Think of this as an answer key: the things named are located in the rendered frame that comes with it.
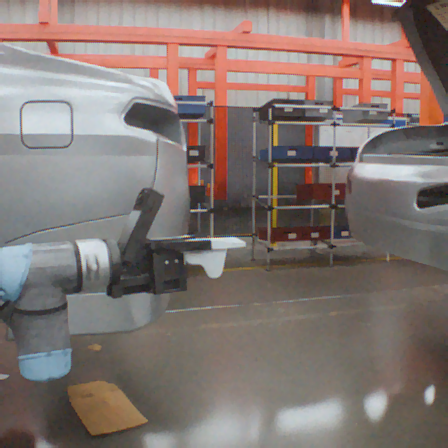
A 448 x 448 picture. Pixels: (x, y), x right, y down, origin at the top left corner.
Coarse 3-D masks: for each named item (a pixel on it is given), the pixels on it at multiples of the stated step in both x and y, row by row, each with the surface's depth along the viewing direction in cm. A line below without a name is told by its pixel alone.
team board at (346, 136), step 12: (384, 120) 681; (396, 120) 686; (324, 132) 660; (336, 132) 664; (348, 132) 669; (360, 132) 674; (372, 132) 679; (324, 144) 662; (336, 144) 667; (348, 144) 671; (360, 144) 676; (324, 168) 667; (336, 168) 672; (348, 168) 676; (324, 180) 669; (336, 180) 674; (312, 252) 682
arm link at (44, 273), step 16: (0, 256) 63; (16, 256) 63; (32, 256) 64; (48, 256) 65; (64, 256) 66; (0, 272) 62; (16, 272) 63; (32, 272) 64; (48, 272) 65; (64, 272) 66; (80, 272) 67; (0, 288) 63; (16, 288) 63; (32, 288) 64; (48, 288) 65; (64, 288) 67; (80, 288) 68; (16, 304) 65; (32, 304) 64; (48, 304) 65
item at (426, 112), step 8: (424, 80) 440; (424, 88) 441; (424, 96) 442; (432, 96) 434; (424, 104) 442; (432, 104) 435; (424, 112) 443; (432, 112) 436; (440, 112) 438; (424, 120) 444; (432, 120) 438; (440, 120) 440
